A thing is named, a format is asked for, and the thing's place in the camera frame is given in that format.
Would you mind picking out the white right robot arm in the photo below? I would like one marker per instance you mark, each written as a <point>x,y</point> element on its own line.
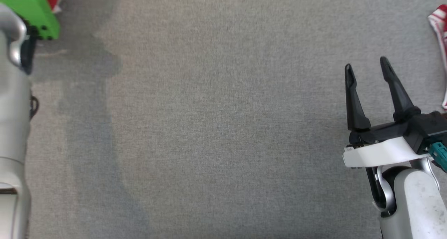
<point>415,204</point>

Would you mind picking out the red basketball jersey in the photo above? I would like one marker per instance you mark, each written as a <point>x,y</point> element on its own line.
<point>441,26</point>

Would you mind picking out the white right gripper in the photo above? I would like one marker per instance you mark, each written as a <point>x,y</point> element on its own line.
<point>384,151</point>

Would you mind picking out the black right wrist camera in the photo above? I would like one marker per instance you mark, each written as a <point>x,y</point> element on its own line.
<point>429,127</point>

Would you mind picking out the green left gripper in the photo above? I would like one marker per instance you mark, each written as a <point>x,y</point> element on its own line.
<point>28,5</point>

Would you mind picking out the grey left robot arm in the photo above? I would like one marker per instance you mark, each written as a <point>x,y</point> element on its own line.
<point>10,127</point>

